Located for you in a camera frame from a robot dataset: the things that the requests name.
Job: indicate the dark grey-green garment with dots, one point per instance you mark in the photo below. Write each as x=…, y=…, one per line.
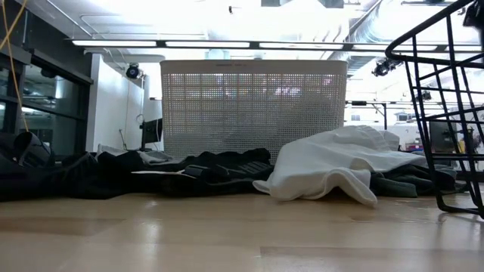
x=401, y=185

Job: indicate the white cloth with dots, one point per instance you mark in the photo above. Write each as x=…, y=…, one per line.
x=321, y=166

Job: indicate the black garment with grey stripes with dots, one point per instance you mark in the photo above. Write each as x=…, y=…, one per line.
x=227, y=181

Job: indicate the pale grey-green cloth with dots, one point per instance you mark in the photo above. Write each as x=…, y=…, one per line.
x=151, y=155

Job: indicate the dark navy garment with tag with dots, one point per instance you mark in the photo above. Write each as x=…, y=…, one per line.
x=113, y=181

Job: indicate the black ribbed garment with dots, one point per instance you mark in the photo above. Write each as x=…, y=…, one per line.
x=38, y=177

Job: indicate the dark background monitor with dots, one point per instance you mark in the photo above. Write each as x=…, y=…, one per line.
x=440, y=136

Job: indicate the white perforated plastic laundry basket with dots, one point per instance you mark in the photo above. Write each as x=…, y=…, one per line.
x=253, y=106

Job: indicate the long ceiling light fixture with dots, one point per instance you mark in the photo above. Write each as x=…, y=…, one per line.
x=208, y=44

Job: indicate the black computer monitor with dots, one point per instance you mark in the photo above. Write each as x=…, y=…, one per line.
x=153, y=131

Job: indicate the black-framed glass partition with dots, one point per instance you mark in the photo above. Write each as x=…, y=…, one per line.
x=56, y=98

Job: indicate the black ceiling camera cluster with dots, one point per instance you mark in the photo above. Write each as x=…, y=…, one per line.
x=382, y=68

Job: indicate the round black ceiling camera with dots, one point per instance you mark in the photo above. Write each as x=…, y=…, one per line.
x=132, y=71

